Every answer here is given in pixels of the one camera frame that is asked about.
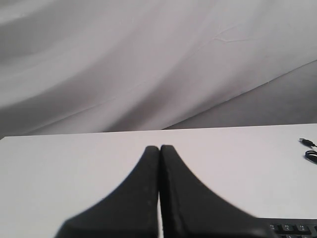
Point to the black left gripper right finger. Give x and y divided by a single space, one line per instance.
190 209

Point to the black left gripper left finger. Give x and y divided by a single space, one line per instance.
130 211

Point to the black acer keyboard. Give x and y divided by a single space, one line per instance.
293 228

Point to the grey backdrop cloth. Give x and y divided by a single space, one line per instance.
81 66

